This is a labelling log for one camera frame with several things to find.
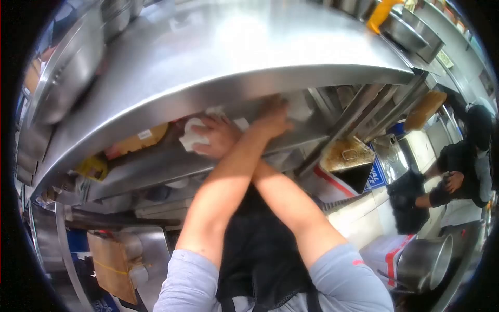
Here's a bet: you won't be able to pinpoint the black bag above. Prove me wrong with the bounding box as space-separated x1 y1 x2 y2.
387 170 430 235

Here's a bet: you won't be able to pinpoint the large steel pot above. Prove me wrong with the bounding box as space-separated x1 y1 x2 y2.
396 234 455 294

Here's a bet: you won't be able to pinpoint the person's body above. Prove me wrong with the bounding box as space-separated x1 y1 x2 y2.
153 183 394 312

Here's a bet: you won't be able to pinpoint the white box with red stripe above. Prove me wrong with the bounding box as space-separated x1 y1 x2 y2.
360 234 418 290

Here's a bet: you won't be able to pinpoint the person's left fingers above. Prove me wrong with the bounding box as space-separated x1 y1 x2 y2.
259 95 290 116

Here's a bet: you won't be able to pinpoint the steel food pans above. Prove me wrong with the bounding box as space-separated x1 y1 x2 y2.
380 7 446 64

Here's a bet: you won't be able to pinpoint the yellow bag with white label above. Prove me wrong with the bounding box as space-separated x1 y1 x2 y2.
104 122 169 160

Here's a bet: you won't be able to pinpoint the white cloth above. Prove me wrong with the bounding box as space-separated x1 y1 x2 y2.
179 106 250 153

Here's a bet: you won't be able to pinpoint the orange squeeze bottle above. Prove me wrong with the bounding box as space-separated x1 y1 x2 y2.
366 0 405 35

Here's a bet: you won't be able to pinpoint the white carton blue red print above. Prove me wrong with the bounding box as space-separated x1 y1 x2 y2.
299 154 390 204

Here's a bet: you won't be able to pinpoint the person's right hand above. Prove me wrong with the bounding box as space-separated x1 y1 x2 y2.
191 115 244 160

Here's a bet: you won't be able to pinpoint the person's right fingers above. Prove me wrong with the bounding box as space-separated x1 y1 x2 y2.
191 117 216 157

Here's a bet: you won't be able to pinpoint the large steel tray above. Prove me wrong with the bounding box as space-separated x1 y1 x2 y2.
27 23 107 126

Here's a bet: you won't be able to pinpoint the wooden board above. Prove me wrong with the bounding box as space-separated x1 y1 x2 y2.
404 91 448 132

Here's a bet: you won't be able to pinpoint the yellow packet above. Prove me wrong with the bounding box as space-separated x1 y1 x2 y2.
76 156 109 182

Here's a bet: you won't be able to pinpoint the brown cardboard sheet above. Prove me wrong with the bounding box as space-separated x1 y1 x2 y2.
86 231 139 306

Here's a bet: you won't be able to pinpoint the person's left hand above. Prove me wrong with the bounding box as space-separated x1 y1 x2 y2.
249 95 295 138

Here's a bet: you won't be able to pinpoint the greasy steel tray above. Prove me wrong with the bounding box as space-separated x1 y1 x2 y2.
320 136 376 173

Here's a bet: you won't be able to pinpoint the stainless steel work table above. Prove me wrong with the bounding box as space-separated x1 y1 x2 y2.
29 0 416 203

